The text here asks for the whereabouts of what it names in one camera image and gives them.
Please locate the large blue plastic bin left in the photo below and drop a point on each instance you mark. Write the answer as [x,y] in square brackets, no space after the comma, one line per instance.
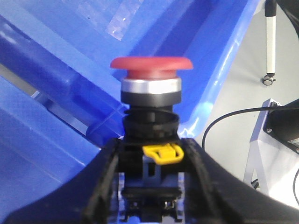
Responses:
[38,152]

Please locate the white stand leg with caster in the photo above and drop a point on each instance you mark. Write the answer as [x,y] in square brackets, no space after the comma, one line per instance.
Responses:
[270,12]

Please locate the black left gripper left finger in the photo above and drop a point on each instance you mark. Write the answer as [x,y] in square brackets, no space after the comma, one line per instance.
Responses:
[88,198]

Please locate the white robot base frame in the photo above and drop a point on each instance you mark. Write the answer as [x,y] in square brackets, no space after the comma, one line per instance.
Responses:
[273,160]

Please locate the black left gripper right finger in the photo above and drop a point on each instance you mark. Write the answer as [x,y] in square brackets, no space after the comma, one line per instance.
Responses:
[214,196]

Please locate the large blue plastic bin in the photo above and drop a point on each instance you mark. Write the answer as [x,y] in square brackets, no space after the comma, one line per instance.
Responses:
[64,49]
[38,152]

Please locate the large blue plastic bin right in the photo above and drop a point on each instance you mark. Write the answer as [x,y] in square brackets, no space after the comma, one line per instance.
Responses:
[64,49]

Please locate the red mushroom push button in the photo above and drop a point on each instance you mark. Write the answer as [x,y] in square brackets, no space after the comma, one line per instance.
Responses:
[150,172]

